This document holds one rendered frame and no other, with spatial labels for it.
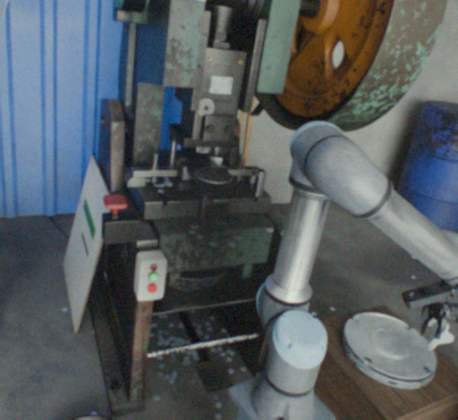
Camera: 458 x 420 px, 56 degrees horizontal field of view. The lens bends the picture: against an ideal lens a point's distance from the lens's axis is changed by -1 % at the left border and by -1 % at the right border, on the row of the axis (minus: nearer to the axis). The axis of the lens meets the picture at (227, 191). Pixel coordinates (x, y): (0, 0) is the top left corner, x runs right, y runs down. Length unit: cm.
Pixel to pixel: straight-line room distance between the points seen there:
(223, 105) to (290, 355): 78
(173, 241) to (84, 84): 137
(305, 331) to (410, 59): 78
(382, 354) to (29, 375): 121
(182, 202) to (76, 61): 130
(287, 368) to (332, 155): 46
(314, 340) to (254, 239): 55
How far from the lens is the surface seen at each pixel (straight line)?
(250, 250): 148
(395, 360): 152
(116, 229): 125
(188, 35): 127
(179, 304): 159
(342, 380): 148
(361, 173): 82
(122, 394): 168
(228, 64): 137
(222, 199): 126
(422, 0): 131
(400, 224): 89
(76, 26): 247
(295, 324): 101
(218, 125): 137
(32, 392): 175
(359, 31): 144
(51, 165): 261
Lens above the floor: 130
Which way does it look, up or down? 23 degrees down
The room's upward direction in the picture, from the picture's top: 9 degrees clockwise
